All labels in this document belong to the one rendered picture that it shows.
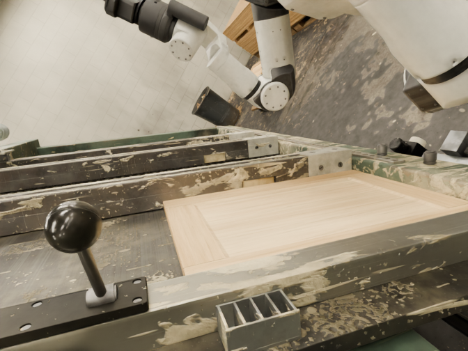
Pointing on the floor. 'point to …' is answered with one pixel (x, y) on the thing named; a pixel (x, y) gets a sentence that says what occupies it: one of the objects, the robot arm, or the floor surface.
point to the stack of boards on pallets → (244, 29)
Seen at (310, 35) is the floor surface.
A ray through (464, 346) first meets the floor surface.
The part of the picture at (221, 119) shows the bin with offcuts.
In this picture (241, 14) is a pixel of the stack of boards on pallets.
